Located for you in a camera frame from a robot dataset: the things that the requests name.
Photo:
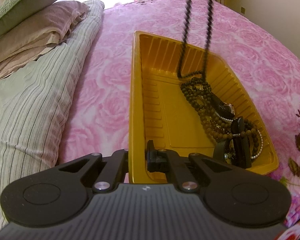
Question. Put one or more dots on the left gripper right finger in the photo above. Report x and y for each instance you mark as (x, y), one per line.
(173, 166)

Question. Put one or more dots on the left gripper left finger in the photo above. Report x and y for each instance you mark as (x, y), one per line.
(113, 172)

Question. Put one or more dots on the yellow plastic tray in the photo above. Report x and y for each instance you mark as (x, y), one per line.
(159, 111)

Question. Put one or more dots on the black wrist watch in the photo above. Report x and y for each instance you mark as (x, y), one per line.
(222, 118)

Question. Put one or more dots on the striped green quilt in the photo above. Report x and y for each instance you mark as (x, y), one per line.
(35, 102)

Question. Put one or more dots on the pink floral blanket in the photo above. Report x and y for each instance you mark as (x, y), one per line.
(99, 116)

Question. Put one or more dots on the mauve pillow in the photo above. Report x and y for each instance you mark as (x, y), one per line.
(39, 34)

